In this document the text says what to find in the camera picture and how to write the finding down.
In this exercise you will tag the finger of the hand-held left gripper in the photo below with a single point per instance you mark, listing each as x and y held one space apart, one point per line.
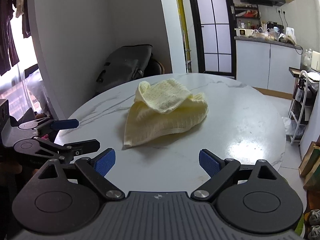
65 124
82 145

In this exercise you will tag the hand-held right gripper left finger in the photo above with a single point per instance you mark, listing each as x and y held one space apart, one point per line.
105 162

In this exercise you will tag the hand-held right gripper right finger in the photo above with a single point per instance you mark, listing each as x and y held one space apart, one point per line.
208 162

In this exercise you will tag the pale yellow towel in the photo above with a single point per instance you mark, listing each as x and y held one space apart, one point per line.
162 120

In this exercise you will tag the clear plastic storage bag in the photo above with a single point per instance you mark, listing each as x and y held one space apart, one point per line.
33 90

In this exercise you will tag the grey backpack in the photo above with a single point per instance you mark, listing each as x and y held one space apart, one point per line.
122 65

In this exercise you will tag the white plastic bag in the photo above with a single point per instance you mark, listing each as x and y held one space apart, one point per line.
291 127

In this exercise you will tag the dark hanging garment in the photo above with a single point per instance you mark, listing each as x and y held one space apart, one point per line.
7 35

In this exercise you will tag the brown paper bag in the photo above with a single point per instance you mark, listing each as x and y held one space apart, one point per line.
311 158
313 180

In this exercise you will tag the black chair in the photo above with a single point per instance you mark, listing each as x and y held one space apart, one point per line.
156 67

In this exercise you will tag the white metal rack cart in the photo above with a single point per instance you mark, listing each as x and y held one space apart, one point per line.
303 110

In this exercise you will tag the white kitchen base cabinet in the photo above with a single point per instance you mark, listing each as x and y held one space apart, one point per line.
252 62

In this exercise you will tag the dark wine bottle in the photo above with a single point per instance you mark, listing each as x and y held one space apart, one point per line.
299 91

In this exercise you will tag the black and white round object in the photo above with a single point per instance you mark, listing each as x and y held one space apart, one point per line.
314 232
315 217

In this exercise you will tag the black framed sliding door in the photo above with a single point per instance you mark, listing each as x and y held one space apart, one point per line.
215 37

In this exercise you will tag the wooden side table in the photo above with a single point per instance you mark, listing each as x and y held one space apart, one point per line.
295 71

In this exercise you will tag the white cooking pot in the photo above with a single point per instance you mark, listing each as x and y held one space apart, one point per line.
243 31

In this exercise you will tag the pile of food bags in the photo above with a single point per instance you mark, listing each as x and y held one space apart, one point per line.
268 35

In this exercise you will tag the group of clear bottles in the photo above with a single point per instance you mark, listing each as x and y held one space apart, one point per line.
307 56

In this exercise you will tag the black countertop appliance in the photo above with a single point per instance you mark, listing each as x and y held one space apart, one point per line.
273 25

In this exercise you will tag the yellow vertical trim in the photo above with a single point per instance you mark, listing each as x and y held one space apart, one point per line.
180 12

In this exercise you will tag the black kitchen shelf rack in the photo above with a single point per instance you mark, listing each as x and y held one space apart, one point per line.
246 13

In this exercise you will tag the white electric kettle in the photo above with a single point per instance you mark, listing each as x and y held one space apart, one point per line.
289 31

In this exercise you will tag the white wall outlet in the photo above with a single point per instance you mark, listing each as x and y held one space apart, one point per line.
281 11

